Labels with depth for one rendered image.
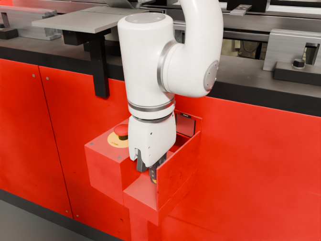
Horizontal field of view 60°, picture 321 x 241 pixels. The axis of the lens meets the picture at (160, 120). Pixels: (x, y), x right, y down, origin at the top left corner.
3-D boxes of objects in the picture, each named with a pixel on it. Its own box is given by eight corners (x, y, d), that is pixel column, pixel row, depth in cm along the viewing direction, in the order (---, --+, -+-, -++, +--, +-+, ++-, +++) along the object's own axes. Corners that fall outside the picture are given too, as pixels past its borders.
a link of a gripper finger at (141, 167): (143, 130, 51) (157, 134, 56) (128, 169, 51) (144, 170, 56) (147, 132, 51) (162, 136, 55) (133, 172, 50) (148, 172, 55)
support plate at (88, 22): (32, 26, 66) (31, 21, 65) (97, 9, 87) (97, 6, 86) (94, 33, 60) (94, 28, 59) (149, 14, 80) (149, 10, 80)
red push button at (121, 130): (111, 141, 62) (109, 127, 61) (123, 133, 65) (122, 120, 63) (124, 147, 60) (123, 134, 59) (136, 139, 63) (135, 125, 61)
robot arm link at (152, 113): (148, 79, 54) (149, 93, 56) (117, 98, 48) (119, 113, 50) (185, 89, 50) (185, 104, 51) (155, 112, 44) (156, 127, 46)
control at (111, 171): (90, 186, 66) (79, 121, 57) (134, 153, 78) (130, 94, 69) (158, 226, 56) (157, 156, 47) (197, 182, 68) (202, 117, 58)
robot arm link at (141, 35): (187, 90, 49) (145, 80, 54) (188, 13, 42) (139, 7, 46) (162, 113, 43) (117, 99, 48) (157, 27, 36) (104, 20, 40)
